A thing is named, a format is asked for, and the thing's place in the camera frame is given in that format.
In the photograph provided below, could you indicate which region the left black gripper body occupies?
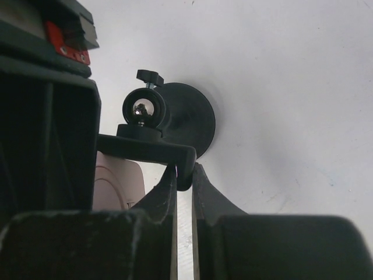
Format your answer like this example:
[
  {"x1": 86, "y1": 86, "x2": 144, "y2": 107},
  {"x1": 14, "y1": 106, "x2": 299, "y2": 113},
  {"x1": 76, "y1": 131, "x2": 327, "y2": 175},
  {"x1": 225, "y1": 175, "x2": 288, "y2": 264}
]
[{"x1": 1, "y1": 1, "x2": 99, "y2": 78}]

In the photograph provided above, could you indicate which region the black phone pink case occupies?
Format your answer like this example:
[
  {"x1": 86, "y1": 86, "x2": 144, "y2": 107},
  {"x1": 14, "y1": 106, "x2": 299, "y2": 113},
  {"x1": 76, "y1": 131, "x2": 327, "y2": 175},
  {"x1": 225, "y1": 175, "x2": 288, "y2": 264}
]
[{"x1": 92, "y1": 152, "x2": 145, "y2": 211}]

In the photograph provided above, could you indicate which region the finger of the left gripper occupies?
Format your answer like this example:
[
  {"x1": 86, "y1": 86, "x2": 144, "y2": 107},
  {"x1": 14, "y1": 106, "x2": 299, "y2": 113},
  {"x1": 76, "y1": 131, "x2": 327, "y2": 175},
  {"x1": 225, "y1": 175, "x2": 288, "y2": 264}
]
[{"x1": 1, "y1": 56, "x2": 101, "y2": 217}]

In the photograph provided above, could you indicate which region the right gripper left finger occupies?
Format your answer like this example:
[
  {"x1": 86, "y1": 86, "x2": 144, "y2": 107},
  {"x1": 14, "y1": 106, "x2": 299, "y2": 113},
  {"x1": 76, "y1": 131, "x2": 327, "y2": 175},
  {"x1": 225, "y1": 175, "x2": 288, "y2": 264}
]
[{"x1": 1, "y1": 165, "x2": 178, "y2": 279}]

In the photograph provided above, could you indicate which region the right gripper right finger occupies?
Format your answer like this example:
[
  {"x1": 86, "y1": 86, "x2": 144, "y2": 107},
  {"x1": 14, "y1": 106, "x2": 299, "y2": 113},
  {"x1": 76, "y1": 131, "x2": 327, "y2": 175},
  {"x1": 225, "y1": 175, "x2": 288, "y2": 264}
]
[{"x1": 192, "y1": 164, "x2": 372, "y2": 279}]

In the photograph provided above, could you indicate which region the black phone stand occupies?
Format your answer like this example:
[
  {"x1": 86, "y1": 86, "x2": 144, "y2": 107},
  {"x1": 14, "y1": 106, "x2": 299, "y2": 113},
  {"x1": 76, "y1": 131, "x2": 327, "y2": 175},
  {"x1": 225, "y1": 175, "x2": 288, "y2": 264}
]
[{"x1": 97, "y1": 69, "x2": 216, "y2": 191}]

